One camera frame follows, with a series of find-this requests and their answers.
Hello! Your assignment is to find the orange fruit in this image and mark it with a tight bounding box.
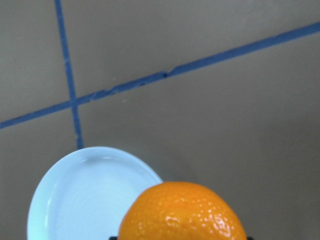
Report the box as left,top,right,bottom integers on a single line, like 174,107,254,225
117,181,247,240

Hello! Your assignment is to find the light blue plate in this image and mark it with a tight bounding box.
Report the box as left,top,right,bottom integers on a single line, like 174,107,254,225
27,146,162,240

